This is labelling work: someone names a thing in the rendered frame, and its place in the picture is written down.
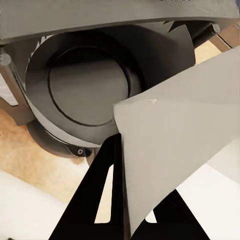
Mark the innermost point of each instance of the paper coffee filter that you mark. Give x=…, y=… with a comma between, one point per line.
x=184, y=134

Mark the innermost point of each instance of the countertop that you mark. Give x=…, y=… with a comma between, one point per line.
x=23, y=158

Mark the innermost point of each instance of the fixed window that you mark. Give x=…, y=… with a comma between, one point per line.
x=229, y=38

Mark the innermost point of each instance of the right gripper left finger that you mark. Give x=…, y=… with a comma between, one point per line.
x=78, y=220

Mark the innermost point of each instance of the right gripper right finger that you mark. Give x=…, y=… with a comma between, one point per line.
x=175, y=221

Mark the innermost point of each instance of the coffee maker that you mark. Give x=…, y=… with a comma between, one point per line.
x=65, y=63

